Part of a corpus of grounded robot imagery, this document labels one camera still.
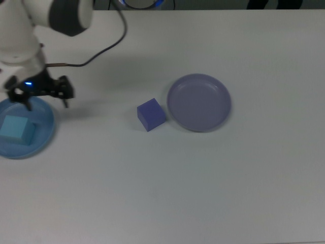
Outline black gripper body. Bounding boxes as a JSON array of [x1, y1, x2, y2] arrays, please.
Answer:
[[24, 66, 56, 98]]

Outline light blue foam cube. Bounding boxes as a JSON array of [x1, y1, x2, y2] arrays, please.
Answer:
[[0, 114, 37, 146]]

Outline purple foam cube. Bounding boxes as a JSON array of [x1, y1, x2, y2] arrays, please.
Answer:
[[137, 98, 167, 133]]

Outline blue plastic plate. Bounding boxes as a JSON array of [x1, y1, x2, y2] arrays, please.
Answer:
[[0, 97, 56, 160]]

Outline purple plastic plate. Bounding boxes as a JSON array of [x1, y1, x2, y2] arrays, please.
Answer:
[[166, 73, 232, 133]]

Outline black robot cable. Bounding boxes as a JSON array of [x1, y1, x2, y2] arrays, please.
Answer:
[[40, 0, 127, 69]]

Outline round base blue light ring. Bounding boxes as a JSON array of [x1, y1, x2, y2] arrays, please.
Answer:
[[122, 0, 164, 10]]

